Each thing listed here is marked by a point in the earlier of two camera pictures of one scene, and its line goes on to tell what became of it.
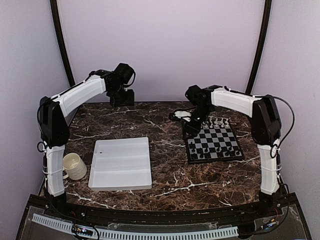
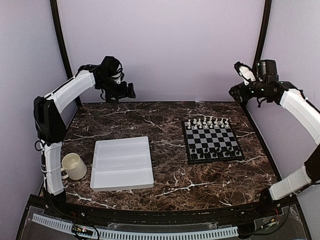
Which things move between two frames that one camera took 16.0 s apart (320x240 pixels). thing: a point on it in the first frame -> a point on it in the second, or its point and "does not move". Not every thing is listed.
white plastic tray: [120, 164] does not move
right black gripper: [191, 128] -> [235, 88]
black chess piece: [220, 155] does not move
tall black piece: [201, 152] does not move
